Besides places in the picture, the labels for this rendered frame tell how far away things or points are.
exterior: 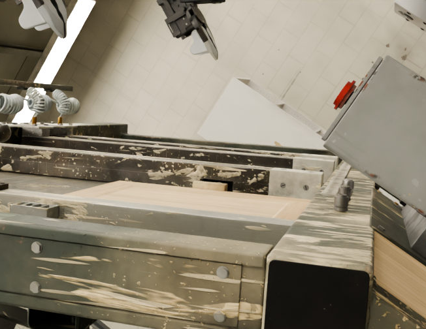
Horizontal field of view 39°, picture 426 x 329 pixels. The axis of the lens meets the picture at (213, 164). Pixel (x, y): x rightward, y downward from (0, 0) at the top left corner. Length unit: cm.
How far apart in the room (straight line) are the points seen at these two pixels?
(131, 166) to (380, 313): 99
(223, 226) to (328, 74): 551
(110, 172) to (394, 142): 104
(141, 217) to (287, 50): 557
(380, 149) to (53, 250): 42
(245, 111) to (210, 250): 444
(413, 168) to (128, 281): 36
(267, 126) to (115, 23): 268
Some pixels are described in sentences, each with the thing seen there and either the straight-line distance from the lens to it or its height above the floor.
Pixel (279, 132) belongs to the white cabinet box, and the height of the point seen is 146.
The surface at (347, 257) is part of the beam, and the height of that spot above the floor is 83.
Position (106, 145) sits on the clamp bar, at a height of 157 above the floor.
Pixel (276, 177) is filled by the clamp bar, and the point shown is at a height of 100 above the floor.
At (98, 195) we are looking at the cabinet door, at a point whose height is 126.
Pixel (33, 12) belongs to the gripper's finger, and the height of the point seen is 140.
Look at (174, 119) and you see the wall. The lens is 681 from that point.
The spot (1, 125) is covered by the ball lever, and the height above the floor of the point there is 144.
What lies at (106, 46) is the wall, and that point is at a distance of 714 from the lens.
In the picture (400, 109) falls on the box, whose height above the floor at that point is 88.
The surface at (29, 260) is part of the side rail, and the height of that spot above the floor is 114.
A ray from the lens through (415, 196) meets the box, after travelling 68.
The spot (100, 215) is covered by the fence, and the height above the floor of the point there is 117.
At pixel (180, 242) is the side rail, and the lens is 73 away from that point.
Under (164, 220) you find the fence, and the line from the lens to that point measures 100.
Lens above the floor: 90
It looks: 10 degrees up
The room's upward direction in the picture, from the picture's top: 54 degrees counter-clockwise
